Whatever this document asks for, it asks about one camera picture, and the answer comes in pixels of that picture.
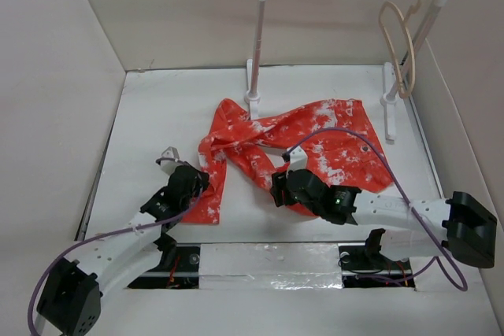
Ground orange white-speckled trousers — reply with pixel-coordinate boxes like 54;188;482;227
183;98;392;225

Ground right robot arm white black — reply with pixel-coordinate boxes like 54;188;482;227
270;169;497;269

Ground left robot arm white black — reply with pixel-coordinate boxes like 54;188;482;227
31;164;209;335

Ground wooden clothes hanger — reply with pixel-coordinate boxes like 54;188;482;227
378;0;424;99

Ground silver foil tape strip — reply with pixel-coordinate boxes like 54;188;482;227
198;242;343;290

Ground white clothes rack with metal bar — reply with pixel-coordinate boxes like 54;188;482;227
244;0;449;143

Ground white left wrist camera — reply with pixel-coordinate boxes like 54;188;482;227
155;146;183;175

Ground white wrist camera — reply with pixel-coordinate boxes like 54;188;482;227
282;146;308;172
155;146;183;175

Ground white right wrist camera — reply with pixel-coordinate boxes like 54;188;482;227
282;146;308;172

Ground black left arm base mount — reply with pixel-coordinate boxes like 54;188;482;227
128;235;202;290

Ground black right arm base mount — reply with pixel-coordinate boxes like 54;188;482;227
338;228;415;289

